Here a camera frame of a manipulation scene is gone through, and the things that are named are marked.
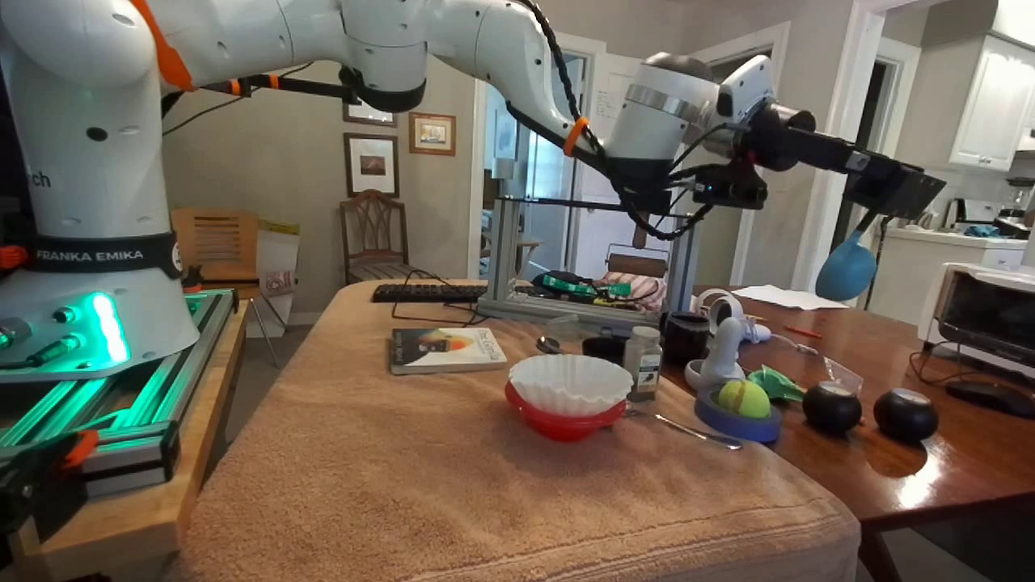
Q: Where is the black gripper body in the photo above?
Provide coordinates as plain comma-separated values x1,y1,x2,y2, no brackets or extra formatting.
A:
743,97,857,178

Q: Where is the green ball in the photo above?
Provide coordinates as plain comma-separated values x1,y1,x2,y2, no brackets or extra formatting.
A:
715,379,777,422

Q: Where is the white kitchen counter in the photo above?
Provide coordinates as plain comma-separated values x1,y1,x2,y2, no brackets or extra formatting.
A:
869,219,1031,328

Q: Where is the white kitchen cabinet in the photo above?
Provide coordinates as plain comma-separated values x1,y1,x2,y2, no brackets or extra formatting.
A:
947,30,1035,175

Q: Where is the white paper sheet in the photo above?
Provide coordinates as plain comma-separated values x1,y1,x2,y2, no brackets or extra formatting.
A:
732,283,822,317

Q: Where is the white toaster oven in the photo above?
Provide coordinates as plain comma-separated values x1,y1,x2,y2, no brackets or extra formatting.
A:
915,262,1035,383

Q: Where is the pink striped cloth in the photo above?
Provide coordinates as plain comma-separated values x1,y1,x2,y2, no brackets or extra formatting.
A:
594,270,672,317

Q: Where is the white curved plastic holder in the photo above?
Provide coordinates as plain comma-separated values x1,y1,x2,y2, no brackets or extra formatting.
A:
683,287,774,394

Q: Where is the black cylinder cup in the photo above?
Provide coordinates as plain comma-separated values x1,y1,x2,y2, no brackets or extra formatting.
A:
658,307,715,369

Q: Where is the small green toy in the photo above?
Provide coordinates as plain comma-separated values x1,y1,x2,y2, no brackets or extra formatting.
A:
749,367,805,409

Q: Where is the black sphere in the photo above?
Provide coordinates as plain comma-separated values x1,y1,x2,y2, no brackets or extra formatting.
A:
802,383,868,440
869,386,941,445

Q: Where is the green plastic tool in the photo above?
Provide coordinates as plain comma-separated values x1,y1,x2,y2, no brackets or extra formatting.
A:
531,270,635,307

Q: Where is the glass salt shaker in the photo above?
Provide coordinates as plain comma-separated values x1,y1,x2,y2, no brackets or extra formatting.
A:
626,324,665,404

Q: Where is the black measuring cup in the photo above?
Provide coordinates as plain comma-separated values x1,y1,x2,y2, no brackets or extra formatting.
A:
578,328,632,367

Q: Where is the white coffee filter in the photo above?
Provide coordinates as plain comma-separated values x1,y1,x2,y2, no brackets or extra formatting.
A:
506,354,637,422

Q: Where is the framed picture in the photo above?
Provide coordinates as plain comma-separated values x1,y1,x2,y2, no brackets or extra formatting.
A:
343,130,402,201
339,97,402,130
409,110,461,159

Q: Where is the red bowl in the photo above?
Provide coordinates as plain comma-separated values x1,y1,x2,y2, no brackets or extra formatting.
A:
502,354,637,445

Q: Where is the black keyboard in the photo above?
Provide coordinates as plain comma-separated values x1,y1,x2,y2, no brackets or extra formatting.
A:
370,283,493,307

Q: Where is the paperback book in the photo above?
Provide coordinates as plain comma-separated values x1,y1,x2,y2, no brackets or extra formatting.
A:
385,324,510,379

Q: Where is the dark wooden chair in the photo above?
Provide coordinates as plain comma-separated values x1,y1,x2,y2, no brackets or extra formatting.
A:
337,193,419,286

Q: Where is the beige towel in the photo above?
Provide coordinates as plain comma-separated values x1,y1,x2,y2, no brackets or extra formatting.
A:
174,275,868,582

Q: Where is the black mounting pole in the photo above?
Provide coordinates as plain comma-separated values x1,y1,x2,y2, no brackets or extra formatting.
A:
159,64,358,148

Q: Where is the white paper bag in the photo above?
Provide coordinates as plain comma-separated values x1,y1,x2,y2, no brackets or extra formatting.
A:
251,219,305,344

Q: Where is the wooden crate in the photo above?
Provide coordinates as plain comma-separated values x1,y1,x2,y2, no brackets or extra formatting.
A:
171,207,263,287

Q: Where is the wooden platform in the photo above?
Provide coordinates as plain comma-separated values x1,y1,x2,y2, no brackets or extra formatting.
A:
36,300,255,582

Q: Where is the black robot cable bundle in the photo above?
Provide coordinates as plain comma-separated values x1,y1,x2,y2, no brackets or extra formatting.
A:
506,0,758,242

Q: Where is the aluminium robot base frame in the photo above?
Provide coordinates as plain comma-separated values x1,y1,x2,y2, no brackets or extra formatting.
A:
0,287,236,499

